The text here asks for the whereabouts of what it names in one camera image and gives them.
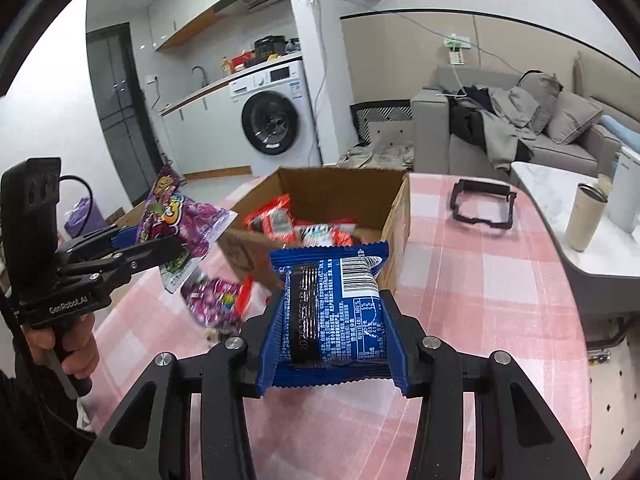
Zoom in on small floor cardboard box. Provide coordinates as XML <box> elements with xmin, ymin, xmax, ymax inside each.
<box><xmin>105</xmin><ymin>203</ymin><xmax>146</xmax><ymax>228</ymax></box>

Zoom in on brown cardboard box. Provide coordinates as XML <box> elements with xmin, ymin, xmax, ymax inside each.
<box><xmin>217</xmin><ymin>166</ymin><xmax>412</xmax><ymax>293</ymax></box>

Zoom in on black plastic frame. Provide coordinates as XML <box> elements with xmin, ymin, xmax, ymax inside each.
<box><xmin>449</xmin><ymin>179</ymin><xmax>517</xmax><ymax>231</ymax></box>

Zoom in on white and red noodle packet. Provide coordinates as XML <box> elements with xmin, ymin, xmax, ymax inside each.
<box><xmin>295</xmin><ymin>220</ymin><xmax>358</xmax><ymax>248</ymax></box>

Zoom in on taupe cushion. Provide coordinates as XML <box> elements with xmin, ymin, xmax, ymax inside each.
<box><xmin>545</xmin><ymin>91</ymin><xmax>603</xmax><ymax>145</ymax></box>

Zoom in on black kitchen appliance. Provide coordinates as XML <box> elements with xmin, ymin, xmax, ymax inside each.
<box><xmin>254</xmin><ymin>35</ymin><xmax>287</xmax><ymax>58</ymax></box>

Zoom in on person's left hand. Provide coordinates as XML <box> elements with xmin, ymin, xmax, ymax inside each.
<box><xmin>22</xmin><ymin>311</ymin><xmax>101</xmax><ymax>380</ymax></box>

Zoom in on crumpled beige cloth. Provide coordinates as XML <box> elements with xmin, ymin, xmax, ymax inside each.
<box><xmin>340</xmin><ymin>140</ymin><xmax>416</xmax><ymax>171</ymax></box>

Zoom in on white electric kettle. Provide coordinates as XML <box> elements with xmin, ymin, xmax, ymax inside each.
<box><xmin>607</xmin><ymin>147</ymin><xmax>640</xmax><ymax>233</ymax></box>

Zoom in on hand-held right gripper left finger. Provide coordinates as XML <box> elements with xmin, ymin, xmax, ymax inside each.
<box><xmin>85</xmin><ymin>300</ymin><xmax>281</xmax><ymax>480</ymax></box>

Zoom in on white marble side table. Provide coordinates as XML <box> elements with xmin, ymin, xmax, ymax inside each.
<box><xmin>510</xmin><ymin>161</ymin><xmax>640</xmax><ymax>291</ymax></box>

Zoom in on purple bag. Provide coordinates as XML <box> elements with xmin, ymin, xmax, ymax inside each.
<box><xmin>65</xmin><ymin>197</ymin><xmax>108</xmax><ymax>238</ymax></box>

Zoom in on grey jacket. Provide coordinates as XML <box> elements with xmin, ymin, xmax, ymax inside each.
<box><xmin>480</xmin><ymin>85</ymin><xmax>538</xmax><ymax>171</ymax></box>

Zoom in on light blue pillow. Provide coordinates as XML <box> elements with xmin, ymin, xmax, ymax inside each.
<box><xmin>600</xmin><ymin>115</ymin><xmax>640</xmax><ymax>153</ymax></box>

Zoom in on black clothes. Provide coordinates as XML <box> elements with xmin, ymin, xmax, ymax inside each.
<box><xmin>447</xmin><ymin>87</ymin><xmax>493</xmax><ymax>151</ymax></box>

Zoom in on white kitchen base cabinet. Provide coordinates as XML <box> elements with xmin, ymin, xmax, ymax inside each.
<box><xmin>159</xmin><ymin>80</ymin><xmax>251</xmax><ymax>173</ymax></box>

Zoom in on dark glass door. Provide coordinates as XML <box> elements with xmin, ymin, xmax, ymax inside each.
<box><xmin>86</xmin><ymin>22</ymin><xmax>163</xmax><ymax>208</ymax></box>

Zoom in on grey sofa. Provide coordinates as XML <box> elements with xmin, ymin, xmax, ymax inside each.
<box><xmin>410</xmin><ymin>62</ymin><xmax>640</xmax><ymax>176</ymax></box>

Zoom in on dark grey cushion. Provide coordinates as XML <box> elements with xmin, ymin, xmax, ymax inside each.
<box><xmin>517</xmin><ymin>71</ymin><xmax>563</xmax><ymax>133</ymax></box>

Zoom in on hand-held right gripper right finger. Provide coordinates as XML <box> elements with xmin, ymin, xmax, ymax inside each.
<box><xmin>384</xmin><ymin>292</ymin><xmax>576</xmax><ymax>480</ymax></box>

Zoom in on white wall cabinets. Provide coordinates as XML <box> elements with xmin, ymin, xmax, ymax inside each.
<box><xmin>147</xmin><ymin>0</ymin><xmax>301</xmax><ymax>51</ymax></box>

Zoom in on small red snack packet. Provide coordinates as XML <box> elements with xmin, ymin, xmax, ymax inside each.
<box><xmin>243</xmin><ymin>195</ymin><xmax>296</xmax><ymax>241</ymax></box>

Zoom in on pink checked tablecloth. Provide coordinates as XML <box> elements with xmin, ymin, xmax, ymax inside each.
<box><xmin>90</xmin><ymin>172</ymin><xmax>593</xmax><ymax>480</ymax></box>

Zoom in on black patterned chair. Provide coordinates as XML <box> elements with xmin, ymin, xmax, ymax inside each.
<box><xmin>350</xmin><ymin>101</ymin><xmax>416</xmax><ymax>143</ymax></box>

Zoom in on white washing machine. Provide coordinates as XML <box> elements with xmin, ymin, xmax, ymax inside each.
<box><xmin>229</xmin><ymin>59</ymin><xmax>321</xmax><ymax>177</ymax></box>

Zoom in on person's left forearm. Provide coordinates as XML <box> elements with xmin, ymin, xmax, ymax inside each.
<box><xmin>0</xmin><ymin>310</ymin><xmax>96</xmax><ymax>480</ymax></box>

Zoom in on beige tumbler cup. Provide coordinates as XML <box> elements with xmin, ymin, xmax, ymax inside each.
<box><xmin>565</xmin><ymin>182</ymin><xmax>609</xmax><ymax>252</ymax></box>

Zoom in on purple candy packet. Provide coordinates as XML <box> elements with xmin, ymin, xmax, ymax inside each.
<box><xmin>180</xmin><ymin>272</ymin><xmax>246</xmax><ymax>331</ymax></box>
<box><xmin>135</xmin><ymin>164</ymin><xmax>238</xmax><ymax>295</ymax></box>

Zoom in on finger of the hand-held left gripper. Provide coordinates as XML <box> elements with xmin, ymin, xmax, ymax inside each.
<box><xmin>57</xmin><ymin>225</ymin><xmax>141</xmax><ymax>261</ymax></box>
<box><xmin>75</xmin><ymin>236</ymin><xmax>185</xmax><ymax>288</ymax></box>

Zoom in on blue cookie packet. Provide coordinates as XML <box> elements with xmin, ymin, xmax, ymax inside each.
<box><xmin>255</xmin><ymin>241</ymin><xmax>401</xmax><ymax>398</ymax></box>

